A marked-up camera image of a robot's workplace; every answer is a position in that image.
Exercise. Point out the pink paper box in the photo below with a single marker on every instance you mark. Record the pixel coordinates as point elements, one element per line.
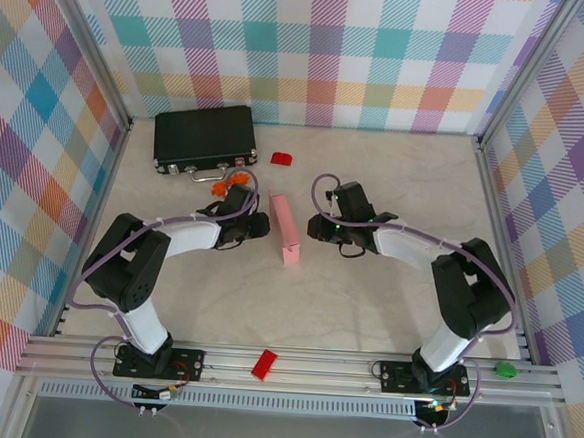
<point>284,223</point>

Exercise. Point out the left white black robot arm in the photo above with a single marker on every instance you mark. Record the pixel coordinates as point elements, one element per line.
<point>146,326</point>

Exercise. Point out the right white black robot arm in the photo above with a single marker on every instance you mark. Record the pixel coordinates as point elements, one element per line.
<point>440,352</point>

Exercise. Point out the orange toy brick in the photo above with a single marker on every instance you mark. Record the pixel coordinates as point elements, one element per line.
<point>219,189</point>

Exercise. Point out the small red curved block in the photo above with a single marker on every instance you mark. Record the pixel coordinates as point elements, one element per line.
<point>281,158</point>

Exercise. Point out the black hard case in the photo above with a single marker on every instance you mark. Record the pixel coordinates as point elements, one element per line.
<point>203,132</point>

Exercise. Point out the red rectangular brick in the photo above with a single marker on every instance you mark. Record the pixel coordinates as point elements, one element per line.
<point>264,365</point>

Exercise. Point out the left small connector board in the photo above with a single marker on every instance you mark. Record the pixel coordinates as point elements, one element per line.
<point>167,394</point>

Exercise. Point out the small connector board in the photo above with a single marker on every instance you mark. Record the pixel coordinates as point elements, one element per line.
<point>434,407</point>
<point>167,394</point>

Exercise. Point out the grey metal sheet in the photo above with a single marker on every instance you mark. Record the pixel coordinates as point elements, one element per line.
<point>282,436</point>

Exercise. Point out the right small connector board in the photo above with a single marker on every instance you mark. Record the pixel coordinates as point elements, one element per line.
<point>434,407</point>

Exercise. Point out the green toy block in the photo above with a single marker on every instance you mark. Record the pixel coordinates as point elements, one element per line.
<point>505,369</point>

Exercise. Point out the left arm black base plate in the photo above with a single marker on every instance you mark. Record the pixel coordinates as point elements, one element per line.
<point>189,364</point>

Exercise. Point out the left aluminium side rail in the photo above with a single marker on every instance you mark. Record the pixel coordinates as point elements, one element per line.
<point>89,225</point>

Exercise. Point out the aluminium side rail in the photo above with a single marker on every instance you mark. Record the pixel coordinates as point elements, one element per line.
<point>89,225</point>
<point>506,254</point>

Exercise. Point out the right aluminium side rail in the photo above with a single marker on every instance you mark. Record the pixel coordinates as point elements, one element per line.
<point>506,254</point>

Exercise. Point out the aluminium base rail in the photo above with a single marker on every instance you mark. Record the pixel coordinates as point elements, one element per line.
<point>322,366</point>

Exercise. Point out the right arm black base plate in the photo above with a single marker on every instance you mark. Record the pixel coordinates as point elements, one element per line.
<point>393,376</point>

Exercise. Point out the right aluminium frame post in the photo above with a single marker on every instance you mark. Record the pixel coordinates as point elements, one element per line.
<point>524,70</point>

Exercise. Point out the aluminium frame post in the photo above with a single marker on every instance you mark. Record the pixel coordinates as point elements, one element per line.
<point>91,49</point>
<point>524,70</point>

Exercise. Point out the left aluminium frame post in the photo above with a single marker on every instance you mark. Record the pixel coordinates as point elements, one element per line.
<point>91,49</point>

